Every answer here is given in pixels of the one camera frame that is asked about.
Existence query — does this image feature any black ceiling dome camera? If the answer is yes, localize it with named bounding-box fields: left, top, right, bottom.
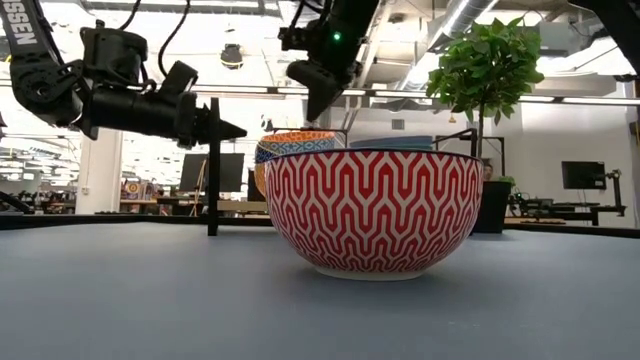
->
left=219, top=43, right=245, bottom=71

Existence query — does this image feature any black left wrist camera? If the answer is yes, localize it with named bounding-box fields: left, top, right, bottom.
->
left=158, top=60, right=200, bottom=97

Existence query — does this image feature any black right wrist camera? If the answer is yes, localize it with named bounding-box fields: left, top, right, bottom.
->
left=277, top=24, right=321, bottom=52

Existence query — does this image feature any potted green tree black pot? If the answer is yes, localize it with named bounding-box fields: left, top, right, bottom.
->
left=425, top=17, right=546, bottom=235

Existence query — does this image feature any light blue patterned bowl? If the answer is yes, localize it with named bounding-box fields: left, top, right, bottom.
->
left=263, top=148, right=485, bottom=282

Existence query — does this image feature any grey-blue plastic bowl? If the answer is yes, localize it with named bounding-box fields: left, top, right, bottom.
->
left=348, top=135, right=435, bottom=151

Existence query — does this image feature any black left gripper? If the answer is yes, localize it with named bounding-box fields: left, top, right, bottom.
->
left=82, top=88, right=248, bottom=150

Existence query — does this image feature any yellow honeycomb pattern bowl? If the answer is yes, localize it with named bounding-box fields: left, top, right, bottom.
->
left=254, top=139, right=337, bottom=165

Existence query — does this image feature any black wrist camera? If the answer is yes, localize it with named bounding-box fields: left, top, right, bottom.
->
left=158, top=60, right=200, bottom=97
left=277, top=24, right=321, bottom=52

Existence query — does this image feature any silver ventilation duct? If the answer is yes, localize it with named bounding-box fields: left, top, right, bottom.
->
left=397, top=0, right=501, bottom=94

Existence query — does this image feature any black monitor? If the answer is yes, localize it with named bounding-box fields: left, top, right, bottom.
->
left=178, top=152, right=246, bottom=194
left=561, top=160, right=608, bottom=191

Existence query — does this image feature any blue-grey table mat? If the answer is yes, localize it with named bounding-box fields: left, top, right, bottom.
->
left=0, top=222, right=640, bottom=360

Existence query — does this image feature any orange honeycomb pattern bowl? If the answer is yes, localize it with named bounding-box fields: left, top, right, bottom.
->
left=263, top=130, right=337, bottom=144

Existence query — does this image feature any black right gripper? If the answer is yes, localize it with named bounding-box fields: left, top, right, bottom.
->
left=287, top=19, right=365, bottom=123

